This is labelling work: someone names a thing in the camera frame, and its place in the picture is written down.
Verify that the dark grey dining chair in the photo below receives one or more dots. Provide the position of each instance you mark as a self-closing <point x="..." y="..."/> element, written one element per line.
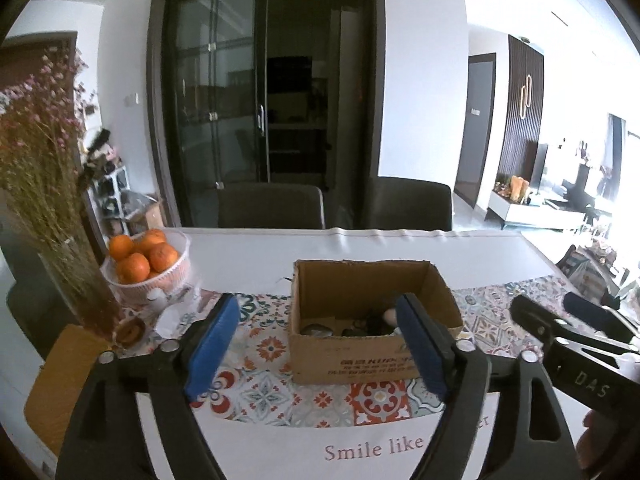
<point x="410" y="205"/>
<point x="30" y="310"/>
<point x="270" y="207"/>

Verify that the white fruit bowl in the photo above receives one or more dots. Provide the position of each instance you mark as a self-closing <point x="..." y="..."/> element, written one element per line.
<point x="172" y="280"/>

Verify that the glass vase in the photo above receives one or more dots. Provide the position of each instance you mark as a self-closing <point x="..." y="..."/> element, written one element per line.
<point x="82" y="290"/>

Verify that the person's right hand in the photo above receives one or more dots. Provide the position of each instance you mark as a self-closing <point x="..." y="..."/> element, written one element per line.
<point x="591" y="440"/>

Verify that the white television cabinet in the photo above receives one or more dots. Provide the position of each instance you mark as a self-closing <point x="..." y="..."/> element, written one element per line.
<point x="520" y="215"/>

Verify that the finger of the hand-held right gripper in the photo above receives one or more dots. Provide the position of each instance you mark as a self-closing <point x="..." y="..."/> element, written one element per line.
<point x="592" y="310"/>
<point x="532" y="317"/>

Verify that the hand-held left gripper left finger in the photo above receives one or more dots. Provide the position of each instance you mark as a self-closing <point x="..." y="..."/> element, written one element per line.
<point x="210" y="350"/>

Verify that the black television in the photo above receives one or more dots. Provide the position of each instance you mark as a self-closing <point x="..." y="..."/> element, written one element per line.
<point x="539" y="170"/>

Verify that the small brown bowl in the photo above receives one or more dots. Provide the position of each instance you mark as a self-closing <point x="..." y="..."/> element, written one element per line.
<point x="130" y="331"/>

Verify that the pink round humidifier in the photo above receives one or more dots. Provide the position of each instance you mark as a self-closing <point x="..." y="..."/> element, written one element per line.
<point x="390" y="316"/>

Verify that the white shoe rack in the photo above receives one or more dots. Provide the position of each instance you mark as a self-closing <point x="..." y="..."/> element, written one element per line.
<point x="107" y="185"/>

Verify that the dark interior door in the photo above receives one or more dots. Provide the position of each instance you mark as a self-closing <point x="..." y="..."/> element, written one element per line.
<point x="474" y="130"/>

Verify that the orange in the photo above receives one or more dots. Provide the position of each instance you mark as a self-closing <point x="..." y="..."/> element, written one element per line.
<point x="120" y="246"/>
<point x="164" y="256"/>
<point x="133" y="268"/>
<point x="152" y="236"/>

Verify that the dried pink flowers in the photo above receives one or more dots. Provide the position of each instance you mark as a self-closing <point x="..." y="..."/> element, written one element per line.
<point x="40" y="160"/>

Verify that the black round charger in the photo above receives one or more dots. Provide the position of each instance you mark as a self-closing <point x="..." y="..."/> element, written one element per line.
<point x="354" y="332"/>

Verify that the vase of dried flowers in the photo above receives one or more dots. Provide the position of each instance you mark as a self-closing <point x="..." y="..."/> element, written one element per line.
<point x="30" y="60"/>

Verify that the dark slatted wall panel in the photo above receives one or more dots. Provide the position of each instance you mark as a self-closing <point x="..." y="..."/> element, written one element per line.
<point x="522" y="110"/>

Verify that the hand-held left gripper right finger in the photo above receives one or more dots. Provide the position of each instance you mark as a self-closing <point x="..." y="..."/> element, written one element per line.
<point x="422" y="350"/>

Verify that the patterned table runner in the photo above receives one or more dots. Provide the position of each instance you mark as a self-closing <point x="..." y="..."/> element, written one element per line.
<point x="270" y="390"/>

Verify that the orange ornament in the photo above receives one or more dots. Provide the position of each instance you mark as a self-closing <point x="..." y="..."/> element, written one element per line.
<point x="518" y="189"/>

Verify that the white power adapter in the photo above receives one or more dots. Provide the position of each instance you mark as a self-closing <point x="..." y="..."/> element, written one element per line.
<point x="318" y="330"/>

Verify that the dark sliding glass door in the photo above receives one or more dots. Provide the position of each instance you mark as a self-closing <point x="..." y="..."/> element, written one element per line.
<point x="265" y="95"/>

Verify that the chair with patterned cushion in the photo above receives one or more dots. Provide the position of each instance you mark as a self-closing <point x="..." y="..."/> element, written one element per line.
<point x="580" y="267"/>

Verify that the brown cardboard box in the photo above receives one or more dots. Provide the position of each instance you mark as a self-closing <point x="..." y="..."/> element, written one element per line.
<point x="350" y="360"/>

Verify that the floral tissue pouch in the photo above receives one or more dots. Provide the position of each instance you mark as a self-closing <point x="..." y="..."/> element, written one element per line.
<point x="170" y="321"/>

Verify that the white light switch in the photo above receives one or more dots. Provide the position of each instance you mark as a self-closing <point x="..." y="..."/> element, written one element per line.
<point x="130" y="100"/>

